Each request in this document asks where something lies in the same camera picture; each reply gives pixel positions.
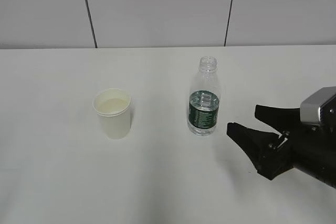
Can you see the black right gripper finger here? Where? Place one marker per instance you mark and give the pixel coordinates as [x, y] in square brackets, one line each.
[254, 143]
[279, 119]

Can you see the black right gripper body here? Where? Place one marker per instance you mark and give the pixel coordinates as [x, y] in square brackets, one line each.
[302, 148]

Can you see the clear green-label water bottle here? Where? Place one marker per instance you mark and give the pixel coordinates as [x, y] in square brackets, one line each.
[204, 98]

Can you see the white paper cup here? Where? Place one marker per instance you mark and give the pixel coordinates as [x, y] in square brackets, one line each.
[113, 107]

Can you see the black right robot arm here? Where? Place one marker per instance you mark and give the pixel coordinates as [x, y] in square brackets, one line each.
[330, 155]

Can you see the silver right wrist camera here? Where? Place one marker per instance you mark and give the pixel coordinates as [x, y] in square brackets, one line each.
[319, 108]

